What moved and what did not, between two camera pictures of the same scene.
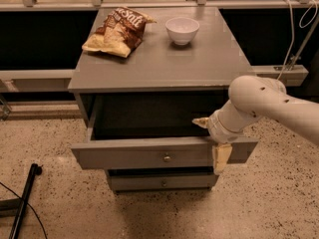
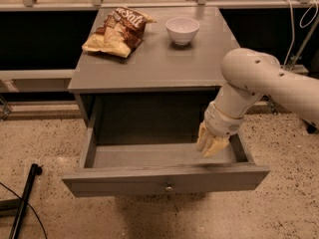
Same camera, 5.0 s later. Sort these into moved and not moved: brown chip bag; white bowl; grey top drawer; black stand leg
Moved: grey top drawer
Not moved: white bowl; black stand leg; brown chip bag
